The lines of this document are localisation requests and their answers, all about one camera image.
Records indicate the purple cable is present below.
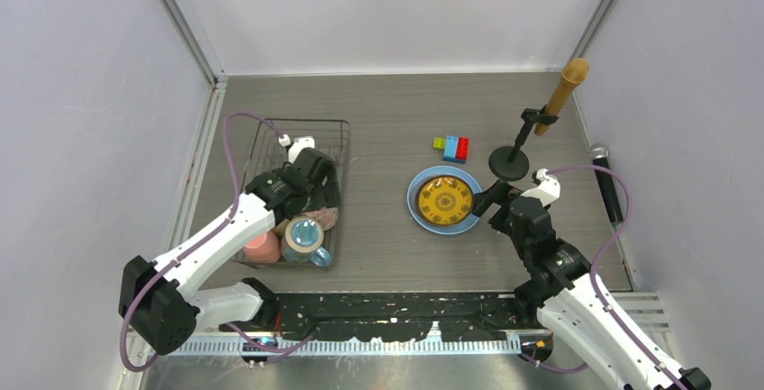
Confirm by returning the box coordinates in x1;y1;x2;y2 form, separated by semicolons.
118;111;292;374
535;164;694;390

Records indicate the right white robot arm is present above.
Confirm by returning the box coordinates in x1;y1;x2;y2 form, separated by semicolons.
472;169;712;389

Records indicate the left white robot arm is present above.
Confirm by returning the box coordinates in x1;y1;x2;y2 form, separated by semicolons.
119;141;341;356

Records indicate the black base bar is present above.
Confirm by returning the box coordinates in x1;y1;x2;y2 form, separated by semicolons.
237;292;550;342

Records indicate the pink ghost pattern mug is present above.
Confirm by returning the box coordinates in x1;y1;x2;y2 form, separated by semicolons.
302;207;340;231

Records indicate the black microphone stand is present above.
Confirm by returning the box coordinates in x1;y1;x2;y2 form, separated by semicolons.
488;108;558;182

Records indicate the light blue plate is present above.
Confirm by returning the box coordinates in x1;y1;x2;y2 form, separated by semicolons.
405;165;483;236

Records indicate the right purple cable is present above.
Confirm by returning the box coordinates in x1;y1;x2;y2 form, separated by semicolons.
535;164;694;390

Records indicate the plain pink cup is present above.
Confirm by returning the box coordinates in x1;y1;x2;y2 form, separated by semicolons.
243;231;281;263

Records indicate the yellow green toy brick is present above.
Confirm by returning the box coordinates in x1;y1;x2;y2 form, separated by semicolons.
432;137;446;150

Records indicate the beige cup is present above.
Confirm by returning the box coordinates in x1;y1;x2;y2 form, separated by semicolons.
271;219;291;239

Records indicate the yellow patterned plate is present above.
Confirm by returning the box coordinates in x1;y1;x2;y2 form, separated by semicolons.
414;176;474;227

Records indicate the gold microphone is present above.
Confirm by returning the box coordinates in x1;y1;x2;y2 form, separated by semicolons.
541;58;590;118

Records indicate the blue beige mug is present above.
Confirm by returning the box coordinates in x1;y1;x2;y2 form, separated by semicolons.
280;216;333;268

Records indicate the red toy brick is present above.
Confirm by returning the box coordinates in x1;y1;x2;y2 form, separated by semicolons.
455;137;469;161

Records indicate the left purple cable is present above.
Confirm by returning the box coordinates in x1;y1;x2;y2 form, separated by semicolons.
118;111;292;374

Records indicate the black microphone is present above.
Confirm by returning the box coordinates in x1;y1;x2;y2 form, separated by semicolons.
589;144;623;225

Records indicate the black wire dish rack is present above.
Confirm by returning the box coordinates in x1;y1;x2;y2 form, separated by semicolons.
232;117;350;268

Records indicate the blue toy brick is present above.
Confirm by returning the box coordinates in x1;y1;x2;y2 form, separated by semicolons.
441;135;467;164

